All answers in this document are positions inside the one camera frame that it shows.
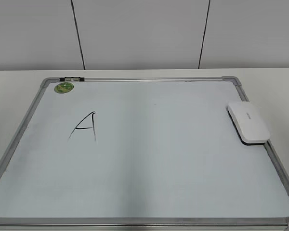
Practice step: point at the white rectangular board eraser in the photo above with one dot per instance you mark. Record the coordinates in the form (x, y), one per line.
(251, 128)

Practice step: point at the black and silver hanger clip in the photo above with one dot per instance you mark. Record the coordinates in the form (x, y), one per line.
(68, 79)

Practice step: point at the round green sticker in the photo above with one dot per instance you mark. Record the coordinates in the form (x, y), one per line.
(63, 87)

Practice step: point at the white board with aluminium frame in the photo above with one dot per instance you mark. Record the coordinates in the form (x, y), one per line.
(153, 153)

